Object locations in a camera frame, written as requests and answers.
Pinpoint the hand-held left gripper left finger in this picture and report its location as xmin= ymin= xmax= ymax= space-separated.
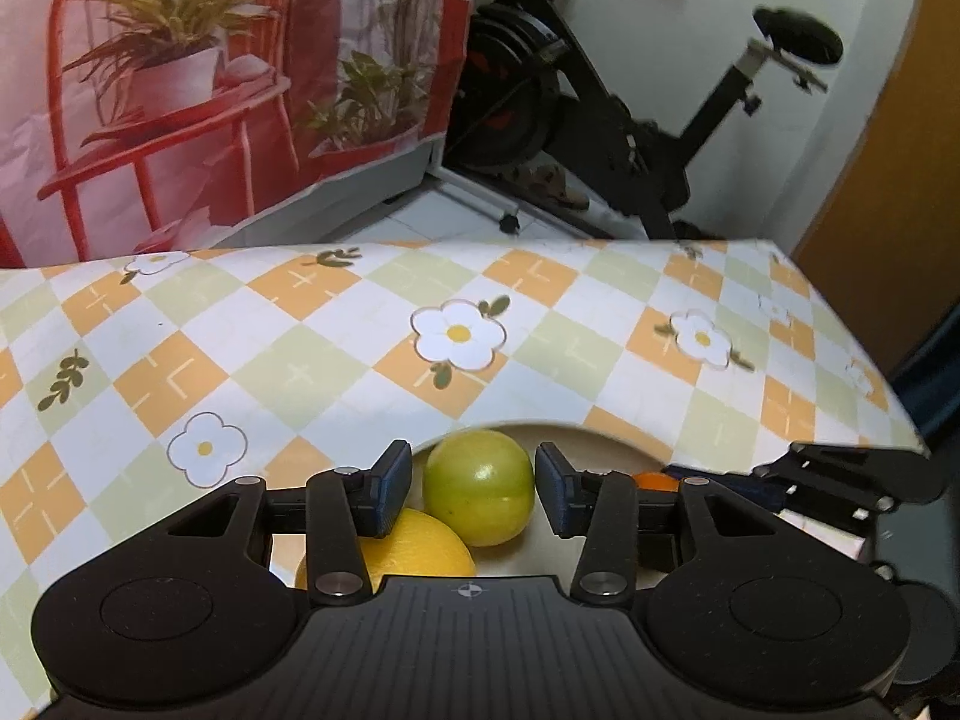
xmin=169 ymin=439 xmax=415 ymax=607

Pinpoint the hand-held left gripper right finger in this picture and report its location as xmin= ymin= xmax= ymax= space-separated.
xmin=534 ymin=441 xmax=781 ymax=607

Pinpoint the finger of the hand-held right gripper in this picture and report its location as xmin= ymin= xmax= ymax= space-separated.
xmin=664 ymin=441 xmax=932 ymax=524

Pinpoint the beige oval plate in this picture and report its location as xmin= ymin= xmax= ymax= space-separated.
xmin=266 ymin=420 xmax=871 ymax=593

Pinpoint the large green apple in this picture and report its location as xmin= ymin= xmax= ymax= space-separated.
xmin=422 ymin=429 xmax=535 ymax=548

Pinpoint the small yellow lemon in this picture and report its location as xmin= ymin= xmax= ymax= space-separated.
xmin=294 ymin=508 xmax=477 ymax=593

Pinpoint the dark teal curtain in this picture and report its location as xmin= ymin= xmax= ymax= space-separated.
xmin=889 ymin=307 xmax=960 ymax=458

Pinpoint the checked floral tablecloth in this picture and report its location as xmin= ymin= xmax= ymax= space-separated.
xmin=0 ymin=238 xmax=931 ymax=702

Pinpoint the wooden door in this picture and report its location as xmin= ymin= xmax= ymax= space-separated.
xmin=791 ymin=0 xmax=960 ymax=376

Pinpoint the brown slipper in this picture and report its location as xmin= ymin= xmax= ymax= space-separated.
xmin=517 ymin=163 xmax=592 ymax=212

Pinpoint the black exercise bike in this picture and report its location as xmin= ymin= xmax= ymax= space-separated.
xmin=442 ymin=0 xmax=845 ymax=241

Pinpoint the red chair printed backdrop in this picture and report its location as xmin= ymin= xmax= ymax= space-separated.
xmin=0 ymin=0 xmax=485 ymax=271

